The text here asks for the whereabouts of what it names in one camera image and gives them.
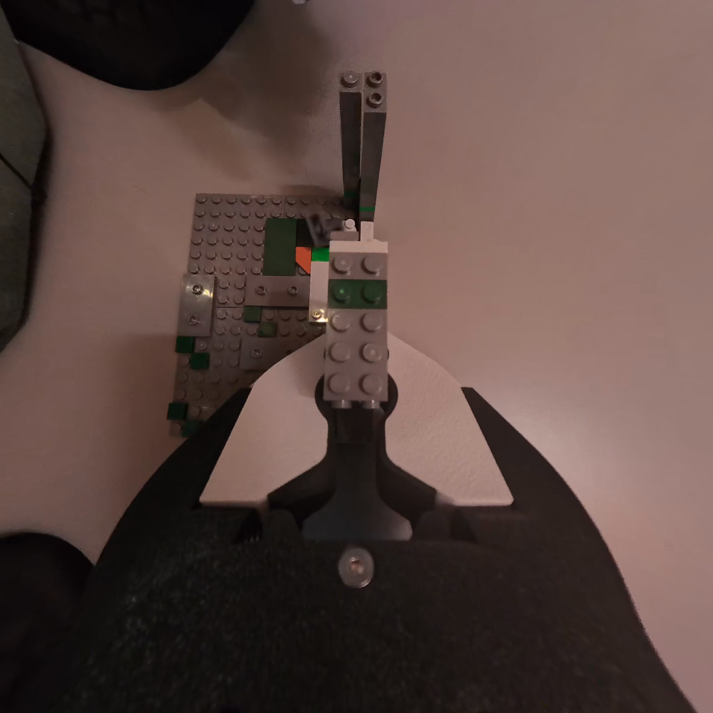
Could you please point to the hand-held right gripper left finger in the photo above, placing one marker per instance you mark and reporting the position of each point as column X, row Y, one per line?
column 267, row 434

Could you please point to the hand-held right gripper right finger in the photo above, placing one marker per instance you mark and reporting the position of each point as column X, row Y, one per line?
column 445, row 434

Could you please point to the grey toy brick build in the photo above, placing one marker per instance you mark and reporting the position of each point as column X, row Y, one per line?
column 228, row 234

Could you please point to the white desk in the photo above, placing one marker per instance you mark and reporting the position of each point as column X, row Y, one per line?
column 529, row 223

